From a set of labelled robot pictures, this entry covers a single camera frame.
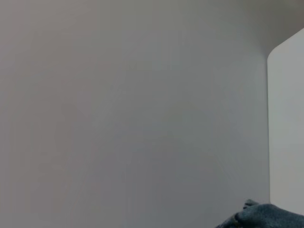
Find blue denim shorts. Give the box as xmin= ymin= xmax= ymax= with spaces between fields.
xmin=216 ymin=199 xmax=304 ymax=228

